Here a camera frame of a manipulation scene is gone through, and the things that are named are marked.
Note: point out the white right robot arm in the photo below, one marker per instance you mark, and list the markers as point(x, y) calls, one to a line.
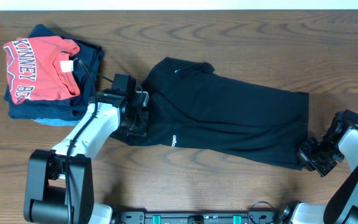
point(339, 143)

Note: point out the black t-shirt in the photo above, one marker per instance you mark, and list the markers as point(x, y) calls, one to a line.
point(192, 107)

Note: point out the folded red printed t-shirt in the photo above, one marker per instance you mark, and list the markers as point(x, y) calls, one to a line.
point(39, 68)

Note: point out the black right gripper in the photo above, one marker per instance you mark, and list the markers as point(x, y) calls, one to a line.
point(306, 161)

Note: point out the folded navy t-shirt stack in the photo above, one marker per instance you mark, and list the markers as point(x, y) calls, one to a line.
point(71, 109)

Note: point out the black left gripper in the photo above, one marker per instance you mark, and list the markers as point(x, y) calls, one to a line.
point(138, 123)

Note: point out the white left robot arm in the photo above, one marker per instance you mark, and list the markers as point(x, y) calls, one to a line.
point(59, 187)

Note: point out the folded light blue garment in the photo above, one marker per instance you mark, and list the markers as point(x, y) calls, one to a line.
point(56, 122)

